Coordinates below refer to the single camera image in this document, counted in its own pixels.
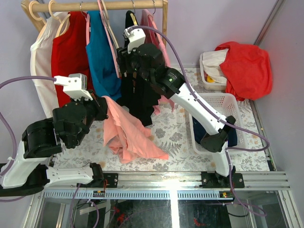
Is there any salmon pink t-shirt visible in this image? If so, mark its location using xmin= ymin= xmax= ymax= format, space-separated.
xmin=103 ymin=96 xmax=169 ymax=163

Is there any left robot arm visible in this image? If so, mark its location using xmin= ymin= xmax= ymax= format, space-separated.
xmin=0 ymin=93 xmax=108 ymax=197

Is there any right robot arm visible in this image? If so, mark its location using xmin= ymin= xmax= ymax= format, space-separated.
xmin=117 ymin=43 xmax=240 ymax=188

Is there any blue hanging t-shirt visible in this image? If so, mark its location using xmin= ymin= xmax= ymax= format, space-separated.
xmin=86 ymin=11 xmax=121 ymax=101

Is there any pink hanging t-shirt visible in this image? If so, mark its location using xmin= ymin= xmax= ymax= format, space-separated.
xmin=140 ymin=9 xmax=175 ymax=115

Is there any black hanging t-shirt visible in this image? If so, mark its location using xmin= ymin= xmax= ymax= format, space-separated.
xmin=115 ymin=10 xmax=161 ymax=128

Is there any yellow hanger with black shirt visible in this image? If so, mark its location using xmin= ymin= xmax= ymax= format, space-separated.
xmin=130 ymin=0 xmax=138 ymax=26

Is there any red hanging t-shirt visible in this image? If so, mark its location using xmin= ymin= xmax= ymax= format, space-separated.
xmin=51 ymin=11 xmax=95 ymax=109

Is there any beige empty hanger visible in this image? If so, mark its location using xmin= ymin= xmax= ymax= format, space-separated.
xmin=100 ymin=0 xmax=119 ymax=49

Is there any pink hanger with blue shirt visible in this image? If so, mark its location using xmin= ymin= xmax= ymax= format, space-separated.
xmin=80 ymin=2 xmax=90 ymax=45

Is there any beige hanger with red shirt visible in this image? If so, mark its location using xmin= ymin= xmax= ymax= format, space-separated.
xmin=48 ymin=0 xmax=71 ymax=38

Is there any white hanging t-shirt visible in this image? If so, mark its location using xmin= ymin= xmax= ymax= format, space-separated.
xmin=30 ymin=17 xmax=60 ymax=118

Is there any beige hanger far left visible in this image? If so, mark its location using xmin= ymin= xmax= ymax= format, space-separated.
xmin=28 ymin=0 xmax=47 ymax=40

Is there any orange-red t-shirt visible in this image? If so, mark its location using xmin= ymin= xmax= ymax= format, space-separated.
xmin=215 ymin=41 xmax=273 ymax=101

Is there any yellow object in basket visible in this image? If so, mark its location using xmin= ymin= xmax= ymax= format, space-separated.
xmin=206 ymin=75 xmax=215 ymax=83

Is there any white garment in basket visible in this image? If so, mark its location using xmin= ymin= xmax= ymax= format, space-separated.
xmin=201 ymin=48 xmax=228 ymax=84

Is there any small white laundry basket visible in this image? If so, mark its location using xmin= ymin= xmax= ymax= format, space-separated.
xmin=199 ymin=48 xmax=228 ymax=91

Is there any navy blue folded garment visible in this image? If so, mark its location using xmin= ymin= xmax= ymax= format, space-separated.
xmin=192 ymin=117 xmax=238 ymax=147

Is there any white perforated plastic basket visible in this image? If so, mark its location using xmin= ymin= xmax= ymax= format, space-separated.
xmin=189 ymin=93 xmax=244 ymax=155

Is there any wooden clothes rack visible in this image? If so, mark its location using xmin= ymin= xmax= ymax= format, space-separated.
xmin=21 ymin=0 xmax=168 ymax=48

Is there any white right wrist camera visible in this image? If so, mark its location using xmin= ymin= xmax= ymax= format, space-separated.
xmin=123 ymin=26 xmax=146 ymax=54

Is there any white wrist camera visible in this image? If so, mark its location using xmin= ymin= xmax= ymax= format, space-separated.
xmin=123 ymin=26 xmax=146 ymax=54
xmin=54 ymin=73 xmax=93 ymax=101

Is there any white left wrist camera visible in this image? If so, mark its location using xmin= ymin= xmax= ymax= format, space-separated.
xmin=54 ymin=73 xmax=93 ymax=101

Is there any aluminium frame rail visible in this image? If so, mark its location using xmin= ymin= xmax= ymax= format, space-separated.
xmin=35 ymin=171 xmax=290 ymax=190

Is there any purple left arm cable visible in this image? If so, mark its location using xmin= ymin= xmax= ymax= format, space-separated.
xmin=0 ymin=76 xmax=57 ymax=176

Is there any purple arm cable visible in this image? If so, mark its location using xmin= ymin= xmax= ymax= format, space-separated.
xmin=130 ymin=25 xmax=270 ymax=217
xmin=0 ymin=76 xmax=57 ymax=176

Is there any grey slotted cable duct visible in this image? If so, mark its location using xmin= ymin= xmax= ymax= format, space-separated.
xmin=43 ymin=190 xmax=233 ymax=200

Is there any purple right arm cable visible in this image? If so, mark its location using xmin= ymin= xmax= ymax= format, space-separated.
xmin=130 ymin=25 xmax=270 ymax=217

